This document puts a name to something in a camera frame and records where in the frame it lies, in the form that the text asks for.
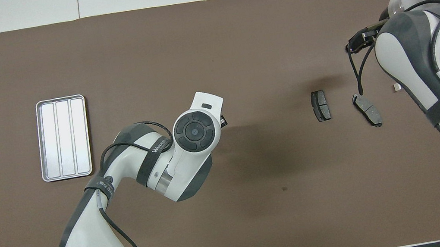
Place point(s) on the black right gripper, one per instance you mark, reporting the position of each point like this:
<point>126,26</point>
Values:
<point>372,37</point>

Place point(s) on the silver metal tray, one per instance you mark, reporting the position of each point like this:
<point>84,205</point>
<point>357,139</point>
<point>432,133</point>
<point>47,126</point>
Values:
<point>63,138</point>

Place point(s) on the curved dark brake pad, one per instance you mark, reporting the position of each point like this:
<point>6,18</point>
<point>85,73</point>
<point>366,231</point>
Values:
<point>368,111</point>

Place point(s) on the rectangular dark brake pad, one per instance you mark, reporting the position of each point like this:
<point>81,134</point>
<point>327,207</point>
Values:
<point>321,106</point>

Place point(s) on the brown table mat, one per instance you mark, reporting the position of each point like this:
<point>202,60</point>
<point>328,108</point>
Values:
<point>234,43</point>

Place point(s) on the white semicircular plastic bracket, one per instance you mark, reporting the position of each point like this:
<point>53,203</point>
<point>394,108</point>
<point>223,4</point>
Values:
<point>396,88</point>

